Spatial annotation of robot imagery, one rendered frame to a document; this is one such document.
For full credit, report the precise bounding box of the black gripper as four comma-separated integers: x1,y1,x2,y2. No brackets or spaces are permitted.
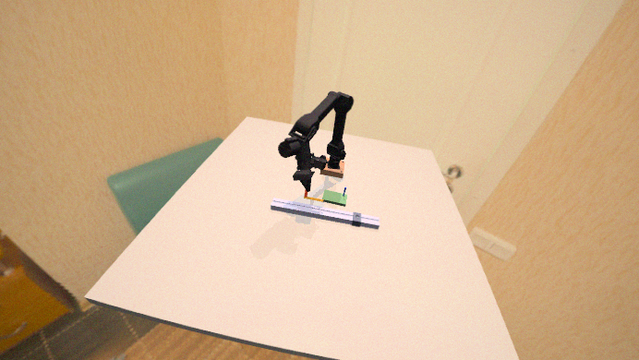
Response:
293,152,317,192

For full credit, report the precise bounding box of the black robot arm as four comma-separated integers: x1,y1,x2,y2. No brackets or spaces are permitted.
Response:
278,91,354,170

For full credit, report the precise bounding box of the green rectangular tray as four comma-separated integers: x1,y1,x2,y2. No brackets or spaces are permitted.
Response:
322,189,347,207

